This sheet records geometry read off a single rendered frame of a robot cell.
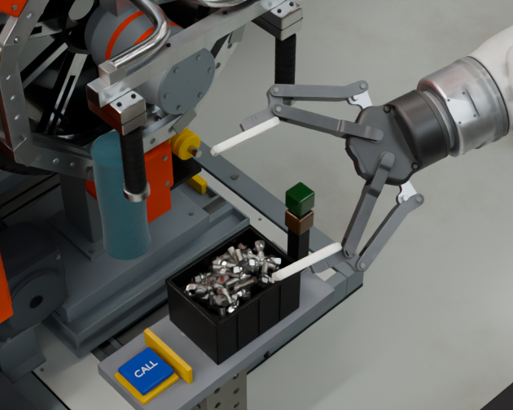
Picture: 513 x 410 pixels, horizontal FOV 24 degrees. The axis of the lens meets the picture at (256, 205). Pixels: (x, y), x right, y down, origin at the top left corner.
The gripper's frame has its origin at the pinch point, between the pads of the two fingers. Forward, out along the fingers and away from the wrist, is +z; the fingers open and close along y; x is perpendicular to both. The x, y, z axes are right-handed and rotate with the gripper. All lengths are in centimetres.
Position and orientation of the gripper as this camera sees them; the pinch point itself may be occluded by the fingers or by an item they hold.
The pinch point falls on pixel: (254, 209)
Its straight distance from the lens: 115.3
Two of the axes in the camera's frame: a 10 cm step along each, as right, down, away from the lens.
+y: 4.4, 9.0, 0.0
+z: -8.9, 4.4, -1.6
